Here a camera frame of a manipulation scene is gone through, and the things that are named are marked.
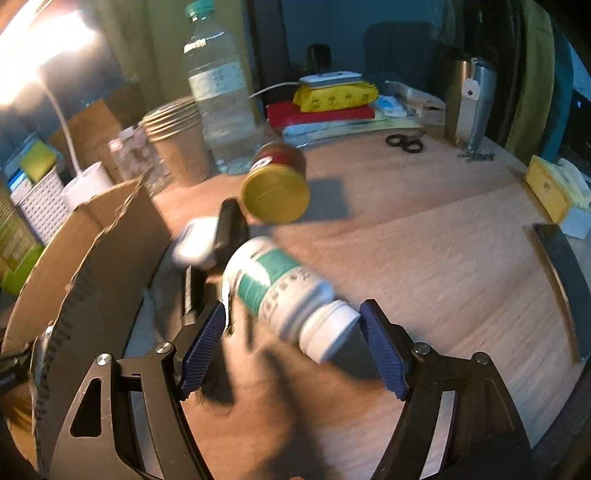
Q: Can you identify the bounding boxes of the white green-label pill bottle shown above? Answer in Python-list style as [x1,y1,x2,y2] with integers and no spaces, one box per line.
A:
[222,236,361,363]

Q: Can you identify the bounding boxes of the white medicine box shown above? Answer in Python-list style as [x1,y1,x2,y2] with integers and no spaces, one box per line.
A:
[406,88,446,125]

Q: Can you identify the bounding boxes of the white plastic packet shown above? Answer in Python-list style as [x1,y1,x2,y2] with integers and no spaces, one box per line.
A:
[281,117,386,146]

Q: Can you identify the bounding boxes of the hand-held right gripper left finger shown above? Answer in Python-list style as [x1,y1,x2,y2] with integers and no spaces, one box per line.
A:
[38,300,228,480]

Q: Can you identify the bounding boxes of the bunch of keys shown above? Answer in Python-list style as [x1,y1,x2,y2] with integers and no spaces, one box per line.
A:
[457,147,497,163]

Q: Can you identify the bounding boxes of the yellow tissue box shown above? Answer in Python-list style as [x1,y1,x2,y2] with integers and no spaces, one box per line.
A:
[526,154,591,238]

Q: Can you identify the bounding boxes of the olive curtain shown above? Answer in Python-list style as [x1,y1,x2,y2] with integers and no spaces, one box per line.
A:
[97,0,250,102]

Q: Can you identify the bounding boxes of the red and yellow toy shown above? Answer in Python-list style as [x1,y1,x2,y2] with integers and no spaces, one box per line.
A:
[241,141,311,225]

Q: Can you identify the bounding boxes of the stack of brown paper cups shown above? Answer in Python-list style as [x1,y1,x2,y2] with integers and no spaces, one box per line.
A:
[141,98,213,188]

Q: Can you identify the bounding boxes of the white cable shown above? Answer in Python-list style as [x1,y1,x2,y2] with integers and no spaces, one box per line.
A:
[249,80,301,100]

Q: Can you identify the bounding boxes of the white plastic basket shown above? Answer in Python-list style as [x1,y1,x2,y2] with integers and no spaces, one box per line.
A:
[10,164,70,245]

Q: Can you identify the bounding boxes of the white desk lamp base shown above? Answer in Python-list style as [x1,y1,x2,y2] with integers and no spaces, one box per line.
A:
[0,0,114,210]

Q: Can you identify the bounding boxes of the flat brown cardboard carton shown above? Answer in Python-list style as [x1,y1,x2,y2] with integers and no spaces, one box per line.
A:
[48,85,144,181]

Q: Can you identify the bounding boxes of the green printed carton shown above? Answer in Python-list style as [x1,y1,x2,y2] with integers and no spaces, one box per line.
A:
[0,185,44,296]

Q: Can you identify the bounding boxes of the pink-print drinking glass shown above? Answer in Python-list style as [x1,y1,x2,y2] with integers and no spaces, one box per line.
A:
[108,126,169,197]

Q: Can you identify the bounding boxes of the small black box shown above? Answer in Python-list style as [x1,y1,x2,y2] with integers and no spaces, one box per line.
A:
[211,198,250,271]

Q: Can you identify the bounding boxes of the dark steel flask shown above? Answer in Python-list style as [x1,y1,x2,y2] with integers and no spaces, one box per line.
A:
[444,46,472,139]

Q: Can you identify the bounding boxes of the brown cardboard box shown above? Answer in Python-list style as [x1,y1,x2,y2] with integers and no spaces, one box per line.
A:
[0,178,174,480]

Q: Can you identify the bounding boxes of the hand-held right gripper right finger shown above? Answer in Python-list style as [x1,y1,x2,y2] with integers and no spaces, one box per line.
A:
[359,299,534,480]

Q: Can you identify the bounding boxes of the small white case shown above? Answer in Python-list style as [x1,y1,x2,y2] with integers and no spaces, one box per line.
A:
[172,217,220,268]

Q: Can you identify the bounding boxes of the white flat device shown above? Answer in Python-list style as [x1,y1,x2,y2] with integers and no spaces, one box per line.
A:
[299,70,363,87]

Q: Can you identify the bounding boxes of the olive hanging cloth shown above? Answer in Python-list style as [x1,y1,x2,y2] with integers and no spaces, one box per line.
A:
[508,0,559,153]

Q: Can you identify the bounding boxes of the green sponge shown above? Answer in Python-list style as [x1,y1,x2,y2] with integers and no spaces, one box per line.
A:
[21,138,58,183]

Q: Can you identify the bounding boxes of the black flat board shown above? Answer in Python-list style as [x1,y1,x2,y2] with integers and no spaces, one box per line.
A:
[522,222,591,365]

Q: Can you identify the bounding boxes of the silver steel tumbler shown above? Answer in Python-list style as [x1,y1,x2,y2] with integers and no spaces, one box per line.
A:
[455,56,498,149]

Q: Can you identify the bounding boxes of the clear plastic water bottle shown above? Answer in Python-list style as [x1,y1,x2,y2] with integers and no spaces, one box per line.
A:
[183,0,257,175]

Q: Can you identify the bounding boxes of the blue pack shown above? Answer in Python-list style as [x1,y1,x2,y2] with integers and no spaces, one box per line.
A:
[4,168,33,192]

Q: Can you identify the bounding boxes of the black scissors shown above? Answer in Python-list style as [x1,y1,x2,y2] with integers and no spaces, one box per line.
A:
[385,130,426,153]

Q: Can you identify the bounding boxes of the dark chair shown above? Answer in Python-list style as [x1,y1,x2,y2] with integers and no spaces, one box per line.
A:
[362,21,439,86]

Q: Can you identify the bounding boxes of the yellow wipes pack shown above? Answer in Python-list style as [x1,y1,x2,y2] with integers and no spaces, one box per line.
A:
[293,80,379,114]

